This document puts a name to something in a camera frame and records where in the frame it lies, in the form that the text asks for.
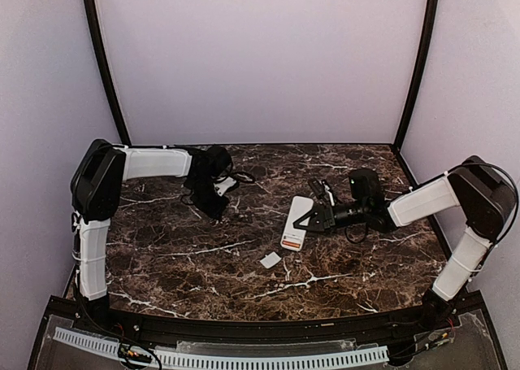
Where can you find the white slotted cable duct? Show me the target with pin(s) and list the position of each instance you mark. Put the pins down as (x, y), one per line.
(204, 355)

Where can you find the black frame post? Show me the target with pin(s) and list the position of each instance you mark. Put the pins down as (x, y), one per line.
(95, 32)
(428, 25)

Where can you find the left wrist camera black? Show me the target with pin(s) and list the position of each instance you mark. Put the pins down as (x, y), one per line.
(225, 185)

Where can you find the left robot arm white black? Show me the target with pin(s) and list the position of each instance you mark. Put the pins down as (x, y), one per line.
(97, 184)

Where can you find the orange battery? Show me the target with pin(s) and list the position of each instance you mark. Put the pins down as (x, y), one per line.
(291, 245)

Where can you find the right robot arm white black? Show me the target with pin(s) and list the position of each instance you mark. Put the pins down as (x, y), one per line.
(486, 194)

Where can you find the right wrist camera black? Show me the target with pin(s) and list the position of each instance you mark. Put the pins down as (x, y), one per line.
(318, 189)

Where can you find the left black frame post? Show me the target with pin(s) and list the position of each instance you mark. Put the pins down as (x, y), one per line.
(95, 32)

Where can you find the white battery cover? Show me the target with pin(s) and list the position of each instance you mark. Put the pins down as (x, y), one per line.
(270, 260)

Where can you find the white remote control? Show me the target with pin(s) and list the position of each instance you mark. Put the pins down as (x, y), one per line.
(292, 237)

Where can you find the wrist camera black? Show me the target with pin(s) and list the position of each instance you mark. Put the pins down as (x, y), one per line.
(225, 185)
(318, 189)

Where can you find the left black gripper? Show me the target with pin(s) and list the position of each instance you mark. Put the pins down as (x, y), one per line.
(207, 199)

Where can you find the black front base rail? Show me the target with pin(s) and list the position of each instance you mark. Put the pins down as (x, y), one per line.
(466, 339)

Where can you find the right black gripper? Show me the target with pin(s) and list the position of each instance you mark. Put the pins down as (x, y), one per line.
(328, 216)

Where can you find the right black frame post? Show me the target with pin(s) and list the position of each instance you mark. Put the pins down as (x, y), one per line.
(428, 25)

